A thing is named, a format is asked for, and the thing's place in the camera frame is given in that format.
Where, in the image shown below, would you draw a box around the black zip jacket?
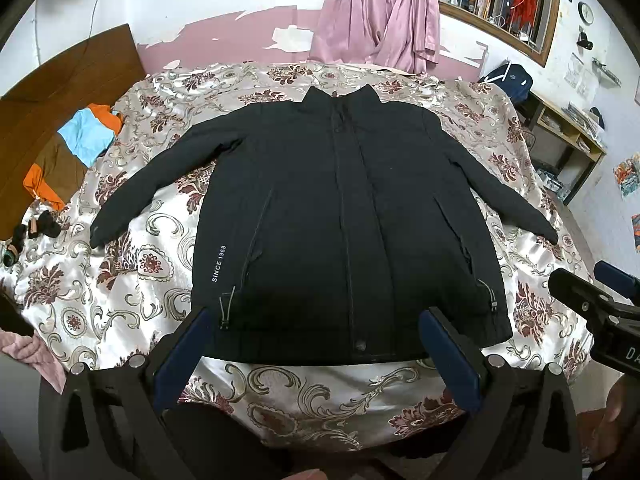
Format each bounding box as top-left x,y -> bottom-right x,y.
90,87 -> 558,366

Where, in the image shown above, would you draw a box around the person's right hand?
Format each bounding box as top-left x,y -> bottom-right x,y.
577,375 -> 639,470

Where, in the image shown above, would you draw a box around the pink cloth at bedside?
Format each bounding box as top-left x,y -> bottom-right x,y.
0,330 -> 66,394

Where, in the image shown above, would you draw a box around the floral satin bedspread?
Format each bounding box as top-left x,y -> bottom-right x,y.
1,63 -> 593,452

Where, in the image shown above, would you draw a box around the wooden shelf desk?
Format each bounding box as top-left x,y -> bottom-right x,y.
516,91 -> 606,206

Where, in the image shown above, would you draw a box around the black items on bed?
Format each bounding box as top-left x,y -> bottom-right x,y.
2,210 -> 61,268

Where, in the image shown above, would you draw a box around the navy blue backpack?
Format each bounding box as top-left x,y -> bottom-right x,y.
480,62 -> 533,105

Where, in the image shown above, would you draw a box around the brown wooden headboard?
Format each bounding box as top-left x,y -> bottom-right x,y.
0,24 -> 145,240

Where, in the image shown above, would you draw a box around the pink satin curtain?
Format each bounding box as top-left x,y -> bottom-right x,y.
309,0 -> 440,74

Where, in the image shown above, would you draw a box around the colourful wall poster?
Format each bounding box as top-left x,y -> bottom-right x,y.
613,153 -> 640,197

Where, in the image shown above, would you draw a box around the round wall clock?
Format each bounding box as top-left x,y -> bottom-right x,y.
578,1 -> 594,26

